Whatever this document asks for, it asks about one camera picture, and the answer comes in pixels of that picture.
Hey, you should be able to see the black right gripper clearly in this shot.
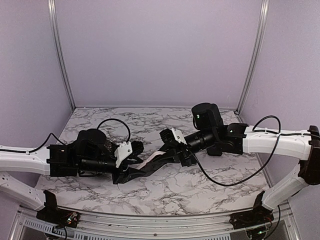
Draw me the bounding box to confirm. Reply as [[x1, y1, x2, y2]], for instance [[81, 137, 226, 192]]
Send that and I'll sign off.
[[151, 128, 217, 168]]

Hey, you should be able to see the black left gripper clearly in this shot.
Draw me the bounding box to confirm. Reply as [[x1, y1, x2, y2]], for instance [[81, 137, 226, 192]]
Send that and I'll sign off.
[[78, 154, 147, 185]]

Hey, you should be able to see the pink phone case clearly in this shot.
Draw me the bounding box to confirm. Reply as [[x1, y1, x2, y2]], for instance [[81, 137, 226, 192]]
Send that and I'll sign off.
[[137, 151, 165, 170]]

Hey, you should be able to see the black smartphone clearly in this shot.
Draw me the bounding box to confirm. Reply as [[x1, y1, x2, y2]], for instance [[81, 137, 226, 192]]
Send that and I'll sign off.
[[140, 154, 179, 177]]

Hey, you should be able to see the black phone case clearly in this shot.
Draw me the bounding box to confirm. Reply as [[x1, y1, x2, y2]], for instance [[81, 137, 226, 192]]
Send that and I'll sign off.
[[207, 147, 223, 157]]

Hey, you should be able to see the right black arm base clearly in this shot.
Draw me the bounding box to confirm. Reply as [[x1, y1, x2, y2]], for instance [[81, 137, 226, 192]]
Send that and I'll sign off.
[[229, 191, 274, 230]]

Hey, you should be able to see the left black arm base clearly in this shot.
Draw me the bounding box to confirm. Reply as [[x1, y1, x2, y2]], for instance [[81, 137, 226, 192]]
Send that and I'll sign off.
[[36, 190, 80, 228]]

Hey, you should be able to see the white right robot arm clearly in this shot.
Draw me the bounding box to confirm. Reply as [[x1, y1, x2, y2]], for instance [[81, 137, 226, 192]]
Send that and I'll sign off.
[[160, 102, 320, 224]]

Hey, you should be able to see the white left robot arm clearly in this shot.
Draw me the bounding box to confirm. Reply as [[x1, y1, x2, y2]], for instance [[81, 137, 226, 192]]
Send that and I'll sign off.
[[0, 128, 144, 182]]

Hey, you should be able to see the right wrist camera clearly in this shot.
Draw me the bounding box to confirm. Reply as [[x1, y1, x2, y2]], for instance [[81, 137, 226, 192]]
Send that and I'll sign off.
[[159, 128, 187, 148]]

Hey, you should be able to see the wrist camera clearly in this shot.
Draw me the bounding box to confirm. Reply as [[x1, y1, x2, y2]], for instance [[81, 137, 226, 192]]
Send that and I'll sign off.
[[114, 140, 144, 168], [159, 128, 187, 148]]

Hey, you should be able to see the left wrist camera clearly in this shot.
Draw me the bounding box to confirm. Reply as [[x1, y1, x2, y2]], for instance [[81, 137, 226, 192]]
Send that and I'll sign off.
[[114, 140, 144, 168]]

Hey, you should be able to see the front aluminium rail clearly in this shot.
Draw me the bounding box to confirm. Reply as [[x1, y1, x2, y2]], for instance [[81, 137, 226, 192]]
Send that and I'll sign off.
[[9, 197, 301, 240]]

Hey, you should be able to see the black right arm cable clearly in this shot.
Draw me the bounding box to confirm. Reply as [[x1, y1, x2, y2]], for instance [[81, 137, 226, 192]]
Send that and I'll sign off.
[[189, 115, 281, 186]]

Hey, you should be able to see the right aluminium frame post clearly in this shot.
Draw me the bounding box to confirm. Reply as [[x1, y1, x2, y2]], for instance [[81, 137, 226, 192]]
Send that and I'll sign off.
[[236, 0, 270, 115]]

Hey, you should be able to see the aluminium frame post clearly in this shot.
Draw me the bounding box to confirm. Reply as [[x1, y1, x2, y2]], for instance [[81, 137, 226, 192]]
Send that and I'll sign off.
[[236, 0, 270, 115], [47, 0, 76, 112]]

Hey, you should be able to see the left aluminium frame post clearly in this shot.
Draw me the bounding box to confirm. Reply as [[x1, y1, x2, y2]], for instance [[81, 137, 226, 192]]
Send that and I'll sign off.
[[47, 0, 76, 112]]

